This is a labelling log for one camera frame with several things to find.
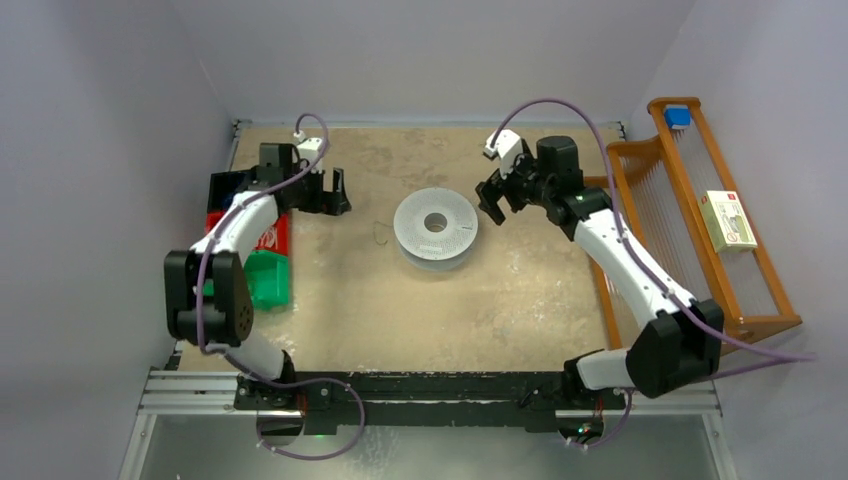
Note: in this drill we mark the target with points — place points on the white cardboard box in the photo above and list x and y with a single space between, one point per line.
726 221

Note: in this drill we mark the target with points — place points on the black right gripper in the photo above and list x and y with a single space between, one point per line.
504 191

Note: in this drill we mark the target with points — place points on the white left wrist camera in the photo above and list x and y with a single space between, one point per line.
310 150

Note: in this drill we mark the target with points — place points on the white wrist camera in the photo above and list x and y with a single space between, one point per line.
310 150
505 146

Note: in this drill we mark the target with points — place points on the red bin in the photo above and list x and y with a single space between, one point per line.
275 239

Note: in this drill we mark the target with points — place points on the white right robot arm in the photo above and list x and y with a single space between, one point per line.
671 349

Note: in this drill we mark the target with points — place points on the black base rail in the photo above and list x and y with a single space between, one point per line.
536 401

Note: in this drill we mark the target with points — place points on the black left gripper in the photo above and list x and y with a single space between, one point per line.
331 203

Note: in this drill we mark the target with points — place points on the wooden rack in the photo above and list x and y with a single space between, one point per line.
659 183

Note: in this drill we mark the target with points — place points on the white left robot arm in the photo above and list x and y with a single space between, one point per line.
226 334

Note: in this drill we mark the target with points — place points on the white perforated spool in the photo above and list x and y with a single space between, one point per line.
435 229

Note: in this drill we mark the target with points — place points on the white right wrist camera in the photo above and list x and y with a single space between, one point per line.
505 146

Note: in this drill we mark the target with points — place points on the green bin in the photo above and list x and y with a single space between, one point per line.
268 281

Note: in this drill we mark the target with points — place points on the blue block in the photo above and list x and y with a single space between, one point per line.
677 117

